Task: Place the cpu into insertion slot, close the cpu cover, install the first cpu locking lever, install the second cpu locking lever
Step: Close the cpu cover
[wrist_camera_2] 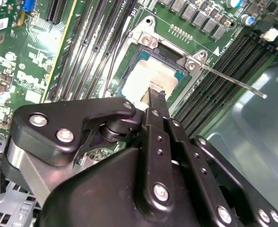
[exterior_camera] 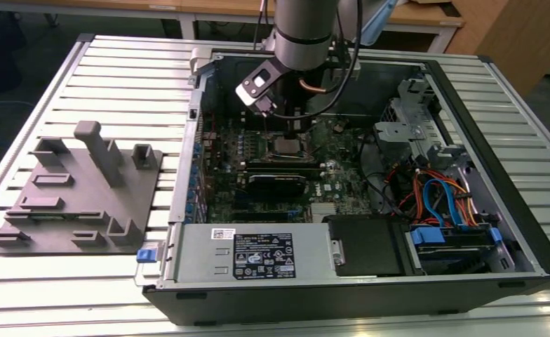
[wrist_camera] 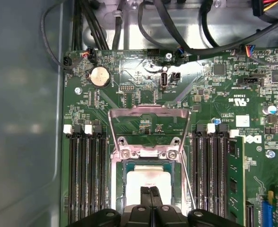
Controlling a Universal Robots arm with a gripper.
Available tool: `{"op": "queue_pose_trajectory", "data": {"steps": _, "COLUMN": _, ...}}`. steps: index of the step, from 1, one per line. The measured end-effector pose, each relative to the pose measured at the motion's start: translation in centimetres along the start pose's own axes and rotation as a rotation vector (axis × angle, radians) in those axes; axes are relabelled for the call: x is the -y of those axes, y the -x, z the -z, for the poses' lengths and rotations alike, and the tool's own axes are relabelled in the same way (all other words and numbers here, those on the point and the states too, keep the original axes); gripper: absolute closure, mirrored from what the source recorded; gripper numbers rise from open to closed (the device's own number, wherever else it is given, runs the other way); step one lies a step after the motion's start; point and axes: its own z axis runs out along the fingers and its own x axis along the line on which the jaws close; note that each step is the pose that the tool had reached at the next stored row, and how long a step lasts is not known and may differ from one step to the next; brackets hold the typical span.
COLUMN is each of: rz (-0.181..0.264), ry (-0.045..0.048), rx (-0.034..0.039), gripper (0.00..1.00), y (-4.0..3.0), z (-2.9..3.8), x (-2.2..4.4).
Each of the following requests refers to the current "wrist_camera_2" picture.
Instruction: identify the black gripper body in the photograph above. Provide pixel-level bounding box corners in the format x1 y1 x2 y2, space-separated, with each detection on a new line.
34 148 215 227

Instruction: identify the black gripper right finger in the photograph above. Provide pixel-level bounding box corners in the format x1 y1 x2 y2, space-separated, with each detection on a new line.
159 91 278 227

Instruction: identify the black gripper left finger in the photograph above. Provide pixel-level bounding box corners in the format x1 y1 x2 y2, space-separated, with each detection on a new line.
0 87 176 215

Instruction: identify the silver CPU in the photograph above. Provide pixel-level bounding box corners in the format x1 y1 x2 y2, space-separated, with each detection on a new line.
121 51 193 112

